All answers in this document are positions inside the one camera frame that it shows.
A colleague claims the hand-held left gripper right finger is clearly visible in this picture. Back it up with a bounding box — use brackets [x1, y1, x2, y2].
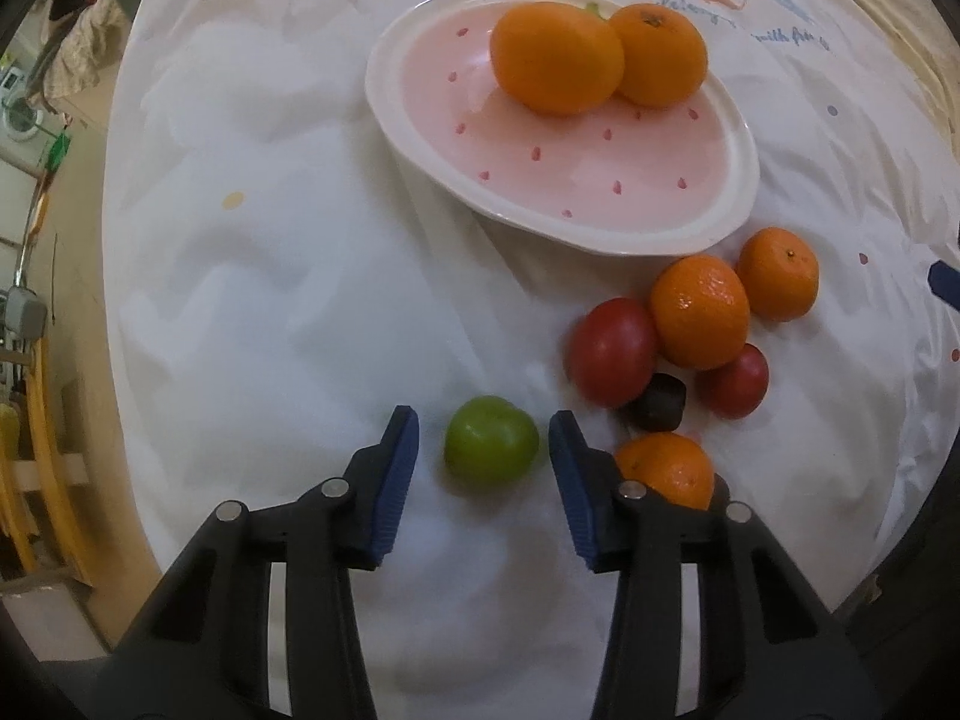
[548, 411, 882, 720]

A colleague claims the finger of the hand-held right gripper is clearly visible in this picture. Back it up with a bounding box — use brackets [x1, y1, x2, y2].
[927, 261, 960, 313]

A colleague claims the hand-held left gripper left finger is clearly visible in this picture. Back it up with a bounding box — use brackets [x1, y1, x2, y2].
[97, 405, 420, 720]

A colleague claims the green plum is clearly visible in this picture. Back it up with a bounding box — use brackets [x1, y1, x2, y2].
[444, 396, 541, 488]

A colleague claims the mandarin orange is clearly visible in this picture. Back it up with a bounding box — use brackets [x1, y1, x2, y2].
[649, 255, 751, 371]
[615, 432, 716, 511]
[736, 227, 821, 322]

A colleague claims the dark purple plum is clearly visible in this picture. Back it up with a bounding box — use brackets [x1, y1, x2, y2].
[625, 373, 688, 433]

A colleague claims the large red plum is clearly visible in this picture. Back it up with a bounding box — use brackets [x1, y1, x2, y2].
[564, 297, 661, 410]

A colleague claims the small red plum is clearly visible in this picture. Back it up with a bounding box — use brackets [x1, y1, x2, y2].
[694, 343, 770, 419]

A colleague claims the pink strawberry-pattern plate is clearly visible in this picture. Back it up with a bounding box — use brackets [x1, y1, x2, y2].
[364, 0, 761, 257]

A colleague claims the white printed cloth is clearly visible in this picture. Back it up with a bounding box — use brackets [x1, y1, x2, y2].
[100, 0, 960, 720]

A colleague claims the beige knitted blanket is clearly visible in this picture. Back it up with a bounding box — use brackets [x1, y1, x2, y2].
[772, 0, 960, 158]

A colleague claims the yellow wooden chair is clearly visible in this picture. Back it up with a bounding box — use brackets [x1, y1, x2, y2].
[0, 337, 97, 586]

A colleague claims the grey box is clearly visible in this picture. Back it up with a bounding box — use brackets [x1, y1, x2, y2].
[0, 286, 49, 338]

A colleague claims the white washing machine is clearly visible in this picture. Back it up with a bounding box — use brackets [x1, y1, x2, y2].
[0, 64, 47, 166]

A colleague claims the pile of clothes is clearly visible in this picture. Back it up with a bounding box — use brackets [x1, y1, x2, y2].
[41, 0, 155, 128]

